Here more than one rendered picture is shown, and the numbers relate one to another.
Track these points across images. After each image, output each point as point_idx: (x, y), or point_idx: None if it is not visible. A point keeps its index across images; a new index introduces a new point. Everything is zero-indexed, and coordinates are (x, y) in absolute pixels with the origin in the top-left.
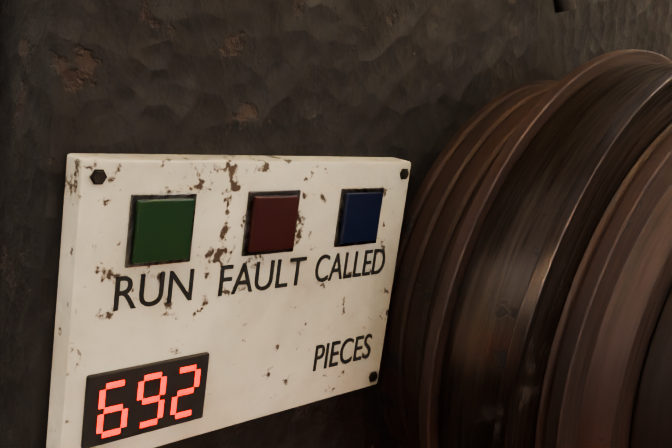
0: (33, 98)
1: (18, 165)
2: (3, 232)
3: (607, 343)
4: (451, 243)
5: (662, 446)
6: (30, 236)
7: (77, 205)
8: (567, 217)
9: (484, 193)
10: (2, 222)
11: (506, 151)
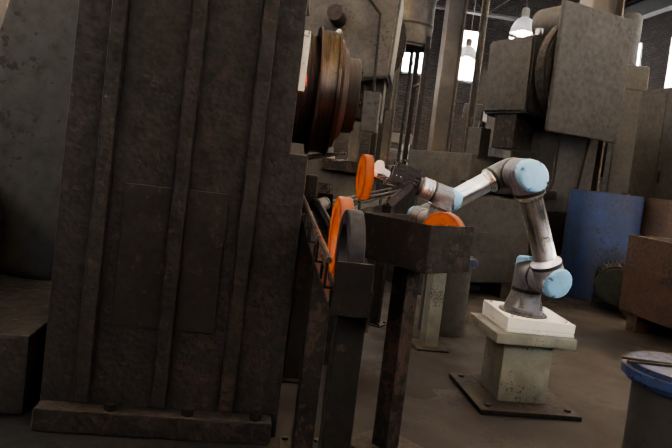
0: (298, 19)
1: (291, 32)
2: (284, 46)
3: (345, 80)
4: (311, 64)
5: (352, 101)
6: (298, 45)
7: (309, 39)
8: (342, 54)
9: (323, 51)
10: (283, 44)
11: (323, 43)
